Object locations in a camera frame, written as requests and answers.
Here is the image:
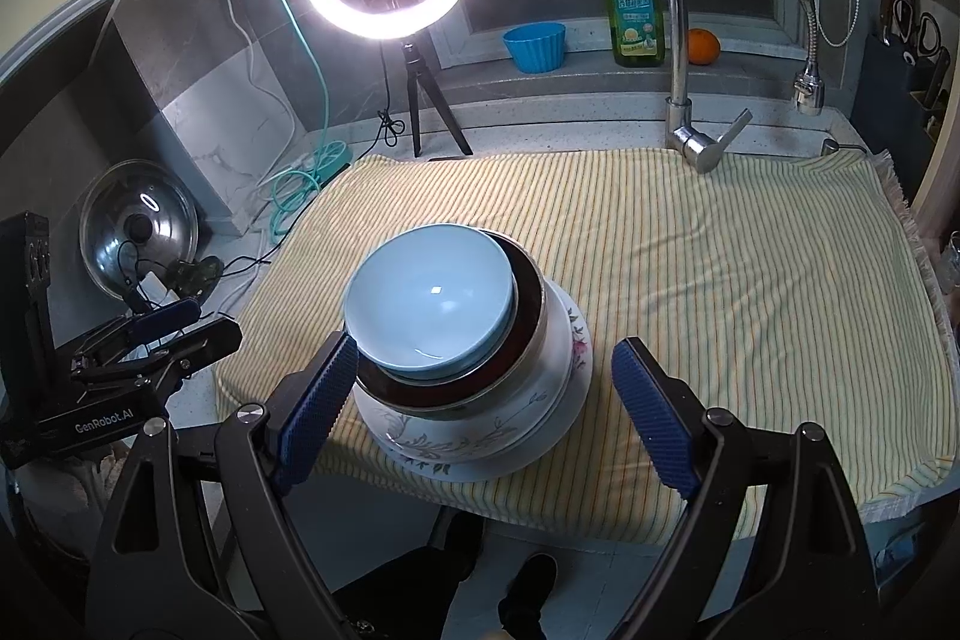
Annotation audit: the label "yellow striped cloth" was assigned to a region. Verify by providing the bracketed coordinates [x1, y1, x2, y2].
[214, 149, 957, 547]

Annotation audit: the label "chrome faucet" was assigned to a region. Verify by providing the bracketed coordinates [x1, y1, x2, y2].
[666, 0, 830, 175]

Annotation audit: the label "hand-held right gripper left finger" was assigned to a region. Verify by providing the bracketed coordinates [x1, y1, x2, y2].
[86, 331, 361, 640]

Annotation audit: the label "clear glass cup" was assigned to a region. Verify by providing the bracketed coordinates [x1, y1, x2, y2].
[941, 231, 960, 296]

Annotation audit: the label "black scissors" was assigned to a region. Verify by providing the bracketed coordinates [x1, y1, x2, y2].
[911, 12, 944, 67]

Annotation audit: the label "large steel bowl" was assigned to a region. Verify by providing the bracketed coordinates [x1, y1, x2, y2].
[352, 229, 547, 416]

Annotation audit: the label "blue ribbed cup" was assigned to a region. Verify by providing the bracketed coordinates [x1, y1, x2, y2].
[502, 21, 567, 73]

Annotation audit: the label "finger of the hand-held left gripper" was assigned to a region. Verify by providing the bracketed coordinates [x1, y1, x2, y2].
[71, 299, 203, 371]
[75, 317, 245, 393]

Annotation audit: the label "orange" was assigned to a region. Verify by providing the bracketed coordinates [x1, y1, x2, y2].
[686, 29, 721, 66]

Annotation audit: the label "steel pot lid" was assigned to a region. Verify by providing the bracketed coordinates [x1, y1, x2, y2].
[79, 160, 200, 304]

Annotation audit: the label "dark knife block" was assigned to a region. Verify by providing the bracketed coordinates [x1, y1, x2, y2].
[855, 32, 953, 199]

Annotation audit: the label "person's right shoe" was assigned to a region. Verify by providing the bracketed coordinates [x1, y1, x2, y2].
[499, 554, 560, 640]

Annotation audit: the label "teal cable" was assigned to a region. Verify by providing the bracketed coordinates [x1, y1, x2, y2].
[259, 0, 353, 236]

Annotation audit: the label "white pink floral plate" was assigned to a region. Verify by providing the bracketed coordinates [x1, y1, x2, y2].
[375, 302, 595, 482]

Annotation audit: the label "teal round power strip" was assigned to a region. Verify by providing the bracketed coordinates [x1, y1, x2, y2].
[311, 141, 353, 172]

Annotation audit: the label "black cable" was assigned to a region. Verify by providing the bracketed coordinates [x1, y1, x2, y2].
[375, 36, 410, 148]

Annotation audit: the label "light blue ceramic bowl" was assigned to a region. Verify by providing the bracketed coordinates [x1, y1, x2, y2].
[343, 224, 518, 382]

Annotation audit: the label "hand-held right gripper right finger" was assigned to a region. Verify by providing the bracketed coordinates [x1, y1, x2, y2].
[611, 336, 880, 640]

